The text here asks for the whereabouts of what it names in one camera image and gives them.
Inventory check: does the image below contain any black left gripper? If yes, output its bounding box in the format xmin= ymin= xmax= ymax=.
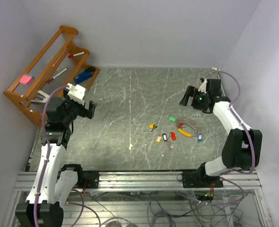
xmin=62 ymin=88 xmax=96 ymax=126

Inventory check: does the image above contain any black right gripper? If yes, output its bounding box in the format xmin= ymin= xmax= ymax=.
xmin=179 ymin=86 xmax=209 ymax=112

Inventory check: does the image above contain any green key tag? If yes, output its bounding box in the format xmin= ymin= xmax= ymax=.
xmin=169 ymin=117 xmax=176 ymax=122

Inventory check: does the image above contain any yellow handled chain keyring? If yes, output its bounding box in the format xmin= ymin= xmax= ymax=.
xmin=176 ymin=117 xmax=202 ymax=138

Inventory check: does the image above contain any orange key tag with key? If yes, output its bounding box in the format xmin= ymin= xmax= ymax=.
xmin=148 ymin=123 xmax=158 ymax=132

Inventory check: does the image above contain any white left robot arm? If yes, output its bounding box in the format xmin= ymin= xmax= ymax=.
xmin=15 ymin=96 xmax=97 ymax=227

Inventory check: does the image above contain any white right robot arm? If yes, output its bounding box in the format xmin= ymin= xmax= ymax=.
xmin=179 ymin=79 xmax=262 ymax=187

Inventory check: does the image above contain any blue stapler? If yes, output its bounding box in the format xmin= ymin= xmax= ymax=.
xmin=74 ymin=66 xmax=96 ymax=84

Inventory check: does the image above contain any white binder clip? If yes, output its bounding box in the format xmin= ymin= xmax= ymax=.
xmin=31 ymin=90 xmax=50 ymax=105

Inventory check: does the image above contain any red key tag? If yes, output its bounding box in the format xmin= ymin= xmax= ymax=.
xmin=170 ymin=132 xmax=176 ymax=140

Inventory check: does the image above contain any white marker pen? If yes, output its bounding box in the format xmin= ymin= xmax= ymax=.
xmin=47 ymin=68 xmax=68 ymax=83

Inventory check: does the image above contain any black key tag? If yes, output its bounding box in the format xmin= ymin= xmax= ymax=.
xmin=162 ymin=133 xmax=168 ymax=141

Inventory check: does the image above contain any yellow key tag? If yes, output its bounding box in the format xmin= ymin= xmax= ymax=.
xmin=156 ymin=134 xmax=162 ymax=144

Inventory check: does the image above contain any bare metal key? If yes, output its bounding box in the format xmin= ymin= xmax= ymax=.
xmin=166 ymin=141 xmax=173 ymax=150

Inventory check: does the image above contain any wooden tiered rack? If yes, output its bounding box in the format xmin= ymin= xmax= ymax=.
xmin=4 ymin=25 xmax=90 ymax=126

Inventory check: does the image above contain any red capped marker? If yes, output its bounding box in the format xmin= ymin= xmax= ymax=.
xmin=68 ymin=52 xmax=85 ymax=59

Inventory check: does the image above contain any pink eraser block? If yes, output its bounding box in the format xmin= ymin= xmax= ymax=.
xmin=19 ymin=74 xmax=34 ymax=86

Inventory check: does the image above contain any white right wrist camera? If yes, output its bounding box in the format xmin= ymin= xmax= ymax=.
xmin=198 ymin=78 xmax=207 ymax=93

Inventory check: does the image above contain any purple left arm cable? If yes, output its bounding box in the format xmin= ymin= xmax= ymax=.
xmin=33 ymin=85 xmax=100 ymax=227

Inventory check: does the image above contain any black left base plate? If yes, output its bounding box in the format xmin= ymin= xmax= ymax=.
xmin=83 ymin=171 xmax=100 ymax=189

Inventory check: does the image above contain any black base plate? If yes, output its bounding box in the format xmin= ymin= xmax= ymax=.
xmin=83 ymin=171 xmax=100 ymax=189
xmin=177 ymin=169 xmax=223 ymax=188

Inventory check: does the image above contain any aluminium mounting rail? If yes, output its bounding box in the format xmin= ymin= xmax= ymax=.
xmin=12 ymin=171 xmax=262 ymax=191

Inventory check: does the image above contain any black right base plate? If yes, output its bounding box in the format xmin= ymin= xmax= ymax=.
xmin=177 ymin=169 xmax=223 ymax=188

